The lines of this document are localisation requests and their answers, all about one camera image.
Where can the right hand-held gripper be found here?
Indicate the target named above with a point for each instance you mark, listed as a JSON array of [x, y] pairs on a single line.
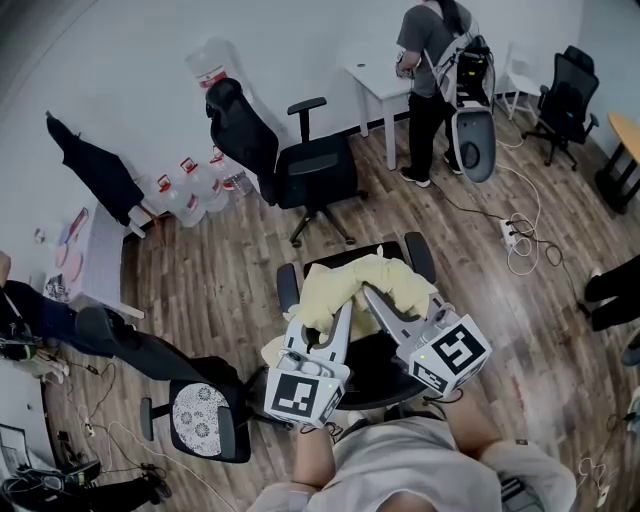
[[450, 355]]

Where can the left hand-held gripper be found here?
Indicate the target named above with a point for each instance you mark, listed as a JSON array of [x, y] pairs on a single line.
[[295, 395]]

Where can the pale yellow clothes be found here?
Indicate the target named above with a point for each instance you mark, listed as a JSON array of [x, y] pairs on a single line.
[[350, 280]]

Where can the black wide-back office chair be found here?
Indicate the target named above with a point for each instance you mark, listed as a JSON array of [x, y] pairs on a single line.
[[380, 375]]

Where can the person's right forearm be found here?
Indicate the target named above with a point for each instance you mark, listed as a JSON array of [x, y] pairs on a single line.
[[472, 425]]

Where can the person's left forearm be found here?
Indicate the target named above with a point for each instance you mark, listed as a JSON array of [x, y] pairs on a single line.
[[312, 460]]

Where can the black tall headrest office chair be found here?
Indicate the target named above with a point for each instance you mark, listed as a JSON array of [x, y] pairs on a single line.
[[310, 170]]

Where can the black cushioned office chair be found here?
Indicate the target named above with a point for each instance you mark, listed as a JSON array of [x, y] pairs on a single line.
[[150, 355]]

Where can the white folding chair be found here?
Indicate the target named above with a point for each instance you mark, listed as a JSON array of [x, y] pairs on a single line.
[[525, 87]]

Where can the black mesh office chair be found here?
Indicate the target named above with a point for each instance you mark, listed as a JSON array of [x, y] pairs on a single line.
[[570, 95]]

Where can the person's left white shoe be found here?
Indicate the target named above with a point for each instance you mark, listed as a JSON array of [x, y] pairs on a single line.
[[357, 418]]

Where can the person's dark trousers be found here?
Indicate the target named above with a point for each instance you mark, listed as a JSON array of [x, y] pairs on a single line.
[[400, 412]]

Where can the person's white t-shirt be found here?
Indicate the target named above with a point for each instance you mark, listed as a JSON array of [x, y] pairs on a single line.
[[400, 460]]

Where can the white patterned seat cushion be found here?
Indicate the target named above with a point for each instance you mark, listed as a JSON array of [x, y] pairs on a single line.
[[197, 420]]

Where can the pack of small water bottles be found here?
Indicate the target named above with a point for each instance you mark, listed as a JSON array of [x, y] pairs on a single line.
[[242, 182]]

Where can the wooden coat rack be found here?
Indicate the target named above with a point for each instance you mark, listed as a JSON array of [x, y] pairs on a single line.
[[157, 222]]

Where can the white table with grey side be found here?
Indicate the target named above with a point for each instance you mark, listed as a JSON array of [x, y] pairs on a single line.
[[105, 260]]

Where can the small white table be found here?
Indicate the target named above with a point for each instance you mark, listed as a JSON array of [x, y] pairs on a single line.
[[385, 80]]

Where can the pink round pad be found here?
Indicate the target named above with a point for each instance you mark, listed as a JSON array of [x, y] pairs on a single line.
[[76, 265], [62, 255]]

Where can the pink flat box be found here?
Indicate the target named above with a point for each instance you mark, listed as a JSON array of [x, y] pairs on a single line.
[[78, 223]]

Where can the black hanging coat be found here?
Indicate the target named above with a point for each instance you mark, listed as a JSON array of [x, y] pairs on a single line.
[[100, 170]]

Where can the round wooden table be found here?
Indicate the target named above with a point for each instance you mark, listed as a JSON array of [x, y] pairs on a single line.
[[627, 135]]

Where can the white water dispenser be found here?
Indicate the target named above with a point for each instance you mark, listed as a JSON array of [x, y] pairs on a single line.
[[215, 70]]

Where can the long white desk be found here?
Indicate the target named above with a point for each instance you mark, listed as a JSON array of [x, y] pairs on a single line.
[[20, 400]]

